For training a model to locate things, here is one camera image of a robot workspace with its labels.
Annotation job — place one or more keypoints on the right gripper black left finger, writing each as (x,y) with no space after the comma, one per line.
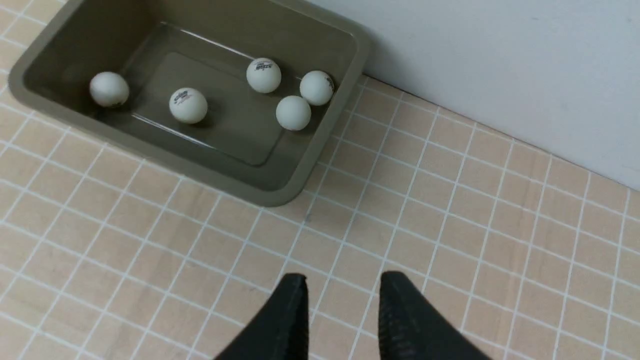
(280,329)

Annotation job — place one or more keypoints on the white ball cluster front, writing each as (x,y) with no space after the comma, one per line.
(293,113)

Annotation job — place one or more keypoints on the white ball with black mark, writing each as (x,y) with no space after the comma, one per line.
(317,88)

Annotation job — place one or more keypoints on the olive green plastic bin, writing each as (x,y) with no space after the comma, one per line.
(160,46)

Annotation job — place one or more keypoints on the checkered beige tablecloth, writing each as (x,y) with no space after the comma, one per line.
(107,256)

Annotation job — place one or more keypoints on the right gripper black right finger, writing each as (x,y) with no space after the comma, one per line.
(411,328)

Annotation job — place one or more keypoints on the white ball cluster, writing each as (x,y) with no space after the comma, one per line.
(293,113)
(263,75)

